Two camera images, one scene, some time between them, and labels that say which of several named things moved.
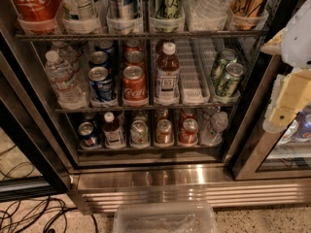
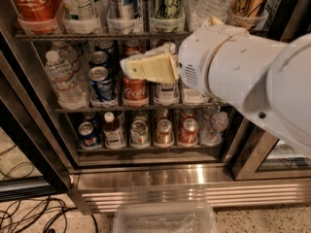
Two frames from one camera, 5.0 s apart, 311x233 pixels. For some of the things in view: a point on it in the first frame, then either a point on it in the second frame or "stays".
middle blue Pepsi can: x=99 y=59 stays
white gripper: x=298 y=41 to x=196 y=56
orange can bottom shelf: x=163 y=136 stays
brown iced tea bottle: x=166 y=76 stays
